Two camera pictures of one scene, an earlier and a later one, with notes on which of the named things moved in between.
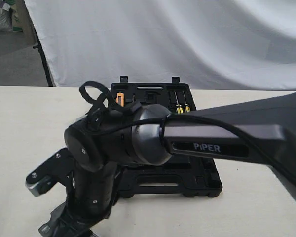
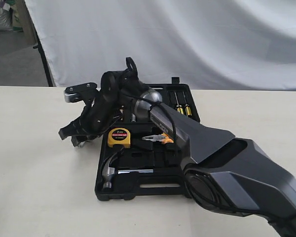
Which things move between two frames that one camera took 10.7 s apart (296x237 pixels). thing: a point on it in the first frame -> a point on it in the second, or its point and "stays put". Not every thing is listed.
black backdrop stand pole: (40, 47) stays put
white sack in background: (0, 19) stays put
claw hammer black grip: (92, 234) -> (167, 171)
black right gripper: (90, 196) -> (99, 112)
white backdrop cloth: (251, 45) stays put
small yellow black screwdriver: (187, 107) stays put
